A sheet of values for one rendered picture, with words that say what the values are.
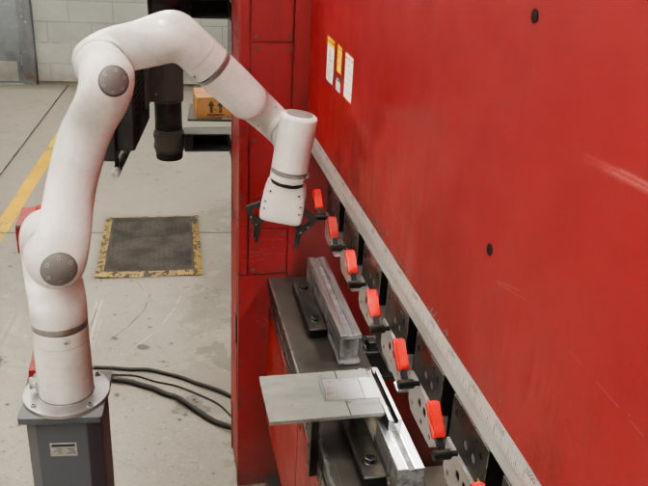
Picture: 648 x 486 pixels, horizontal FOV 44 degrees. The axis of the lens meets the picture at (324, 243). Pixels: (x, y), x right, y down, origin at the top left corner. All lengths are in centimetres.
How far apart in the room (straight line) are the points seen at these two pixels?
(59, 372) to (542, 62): 123
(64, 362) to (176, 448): 158
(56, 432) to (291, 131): 84
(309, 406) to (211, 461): 146
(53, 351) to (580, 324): 119
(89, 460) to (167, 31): 96
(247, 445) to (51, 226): 160
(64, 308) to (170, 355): 218
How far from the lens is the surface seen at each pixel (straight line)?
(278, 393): 189
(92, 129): 163
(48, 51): 908
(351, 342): 222
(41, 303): 179
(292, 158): 179
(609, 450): 94
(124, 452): 336
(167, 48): 164
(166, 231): 519
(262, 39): 243
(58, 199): 167
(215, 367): 381
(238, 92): 169
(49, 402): 189
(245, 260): 264
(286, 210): 185
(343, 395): 189
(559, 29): 100
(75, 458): 194
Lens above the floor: 209
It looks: 24 degrees down
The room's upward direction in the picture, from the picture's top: 3 degrees clockwise
